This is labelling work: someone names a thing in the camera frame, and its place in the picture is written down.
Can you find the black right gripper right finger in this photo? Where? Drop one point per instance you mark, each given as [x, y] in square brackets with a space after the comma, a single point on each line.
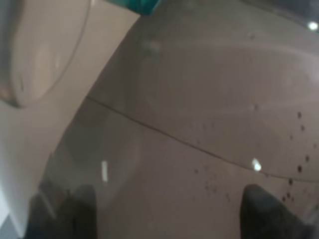
[263, 216]

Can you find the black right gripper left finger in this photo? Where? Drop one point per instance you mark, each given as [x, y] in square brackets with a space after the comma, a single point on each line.
[58, 214]

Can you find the brown translucent water bottle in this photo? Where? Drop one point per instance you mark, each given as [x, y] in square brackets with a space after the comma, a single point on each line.
[200, 99]

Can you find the grey translucent plastic cup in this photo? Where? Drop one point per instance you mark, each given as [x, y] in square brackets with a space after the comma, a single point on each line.
[38, 40]

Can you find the teal translucent plastic cup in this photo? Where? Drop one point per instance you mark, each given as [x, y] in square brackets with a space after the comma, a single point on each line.
[142, 7]

